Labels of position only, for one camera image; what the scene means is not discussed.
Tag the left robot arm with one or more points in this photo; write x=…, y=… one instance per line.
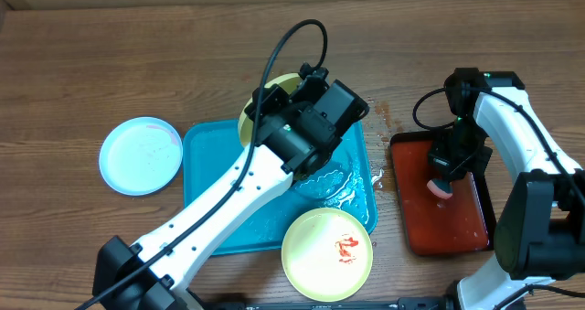
x=296, y=122

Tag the teal plastic serving tray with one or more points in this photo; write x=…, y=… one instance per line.
x=345, y=182

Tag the green rimmed plate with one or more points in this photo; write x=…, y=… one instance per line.
x=327, y=255
x=288, y=82

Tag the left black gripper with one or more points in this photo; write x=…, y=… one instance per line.
x=271, y=99

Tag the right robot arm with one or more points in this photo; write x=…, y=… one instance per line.
x=539, y=238

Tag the red black lacquer tray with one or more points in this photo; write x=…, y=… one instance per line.
x=435, y=226

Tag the light blue round plate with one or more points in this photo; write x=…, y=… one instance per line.
x=140, y=156

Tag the pink and black sponge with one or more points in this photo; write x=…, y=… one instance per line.
x=440, y=188

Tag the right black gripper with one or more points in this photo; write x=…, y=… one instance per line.
x=444, y=165

